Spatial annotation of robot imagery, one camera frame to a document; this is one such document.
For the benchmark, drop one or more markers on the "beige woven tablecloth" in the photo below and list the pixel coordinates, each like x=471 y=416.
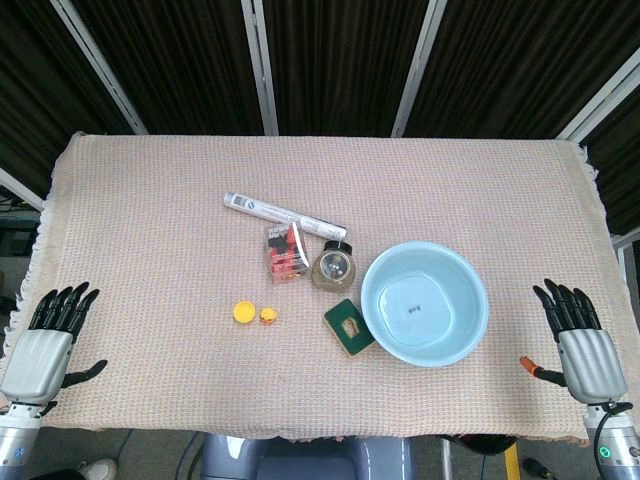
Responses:
x=175 y=225

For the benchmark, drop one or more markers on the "white metal frame post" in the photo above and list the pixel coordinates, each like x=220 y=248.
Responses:
x=98 y=65
x=627 y=250
x=260 y=65
x=20 y=187
x=419 y=65
x=600 y=105

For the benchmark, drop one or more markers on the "green and yellow sponge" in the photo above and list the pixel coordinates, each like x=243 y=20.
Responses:
x=340 y=320

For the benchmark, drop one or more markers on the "yellow rubber duck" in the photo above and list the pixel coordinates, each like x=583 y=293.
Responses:
x=268 y=315

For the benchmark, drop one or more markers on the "dark brown curtain panel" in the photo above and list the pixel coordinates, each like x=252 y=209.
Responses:
x=35 y=75
x=175 y=65
x=620 y=180
x=340 y=65
x=525 y=55

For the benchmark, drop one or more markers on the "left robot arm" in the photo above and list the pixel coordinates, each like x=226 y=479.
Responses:
x=17 y=432

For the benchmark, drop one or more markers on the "clear box of orange plugs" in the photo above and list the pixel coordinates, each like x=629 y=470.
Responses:
x=282 y=255

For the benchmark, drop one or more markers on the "light blue plastic basin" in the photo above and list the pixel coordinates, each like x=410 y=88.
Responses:
x=425 y=305

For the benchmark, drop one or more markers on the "glass jar with black lid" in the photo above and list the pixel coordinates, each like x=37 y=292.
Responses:
x=334 y=267

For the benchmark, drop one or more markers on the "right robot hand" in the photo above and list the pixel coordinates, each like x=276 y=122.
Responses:
x=592 y=362

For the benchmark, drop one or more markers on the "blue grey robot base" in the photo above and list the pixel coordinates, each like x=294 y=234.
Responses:
x=310 y=460

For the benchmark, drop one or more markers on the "yellow bottle cap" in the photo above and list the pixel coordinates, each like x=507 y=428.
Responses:
x=244 y=311

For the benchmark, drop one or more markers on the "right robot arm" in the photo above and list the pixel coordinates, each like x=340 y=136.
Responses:
x=620 y=450

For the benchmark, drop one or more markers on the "yellow stand leg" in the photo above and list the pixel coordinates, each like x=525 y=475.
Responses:
x=511 y=462

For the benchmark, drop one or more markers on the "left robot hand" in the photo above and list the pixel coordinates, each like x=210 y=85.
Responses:
x=40 y=357

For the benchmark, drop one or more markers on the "white shoe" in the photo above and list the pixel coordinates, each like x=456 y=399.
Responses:
x=97 y=470

